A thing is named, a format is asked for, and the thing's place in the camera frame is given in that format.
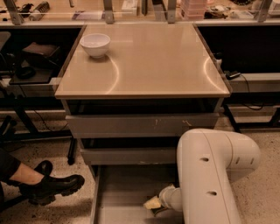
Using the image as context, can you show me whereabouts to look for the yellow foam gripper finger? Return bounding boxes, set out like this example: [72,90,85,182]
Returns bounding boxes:
[143,196,161,209]

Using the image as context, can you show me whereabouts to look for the green and yellow sponge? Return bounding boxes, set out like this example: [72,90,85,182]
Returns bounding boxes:
[151,206,166,217]

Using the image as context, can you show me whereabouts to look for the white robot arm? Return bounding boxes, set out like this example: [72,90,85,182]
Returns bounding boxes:
[143,129,261,224]

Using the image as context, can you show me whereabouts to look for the grey open bottom drawer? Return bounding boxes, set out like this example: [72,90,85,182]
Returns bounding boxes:
[90,164,185,224]

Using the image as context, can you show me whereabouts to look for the grey middle drawer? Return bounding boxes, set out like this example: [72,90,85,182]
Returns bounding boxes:
[80,147,176,165]

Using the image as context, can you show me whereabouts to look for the grey top drawer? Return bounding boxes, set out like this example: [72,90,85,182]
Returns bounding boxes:
[66,113,219,138]

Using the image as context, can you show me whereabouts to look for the grey drawer cabinet with counter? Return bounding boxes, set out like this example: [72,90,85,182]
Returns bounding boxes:
[54,23,232,224]

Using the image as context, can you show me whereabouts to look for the black table leg left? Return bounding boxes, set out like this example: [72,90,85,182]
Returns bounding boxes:
[67,138,77,165]

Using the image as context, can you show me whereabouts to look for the black table leg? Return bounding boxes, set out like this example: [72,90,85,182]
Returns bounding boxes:
[67,138,77,165]
[223,104,241,133]

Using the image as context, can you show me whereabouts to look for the black chunky shoe front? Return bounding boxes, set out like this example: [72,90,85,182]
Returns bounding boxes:
[19,175,85,206]

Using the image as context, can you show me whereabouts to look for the black shoe behind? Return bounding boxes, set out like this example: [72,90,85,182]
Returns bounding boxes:
[6,160,53,186]

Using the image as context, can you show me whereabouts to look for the black table leg right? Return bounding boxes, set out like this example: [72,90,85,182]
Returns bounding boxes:
[223,104,241,133]

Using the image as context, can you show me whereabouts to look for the person's leg in black trousers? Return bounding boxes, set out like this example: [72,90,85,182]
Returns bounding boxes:
[0,149,44,200]

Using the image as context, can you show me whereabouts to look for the white ceramic bowl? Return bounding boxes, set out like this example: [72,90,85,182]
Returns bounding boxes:
[80,33,110,58]

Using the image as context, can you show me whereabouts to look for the black device on left shelf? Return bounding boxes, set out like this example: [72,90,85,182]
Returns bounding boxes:
[9,42,61,85]

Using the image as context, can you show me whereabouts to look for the pink stacked box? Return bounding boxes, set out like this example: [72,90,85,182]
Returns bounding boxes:
[180,0,207,20]

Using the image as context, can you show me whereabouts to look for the small black adapter with cable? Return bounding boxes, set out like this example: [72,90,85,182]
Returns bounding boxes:
[226,71,241,81]

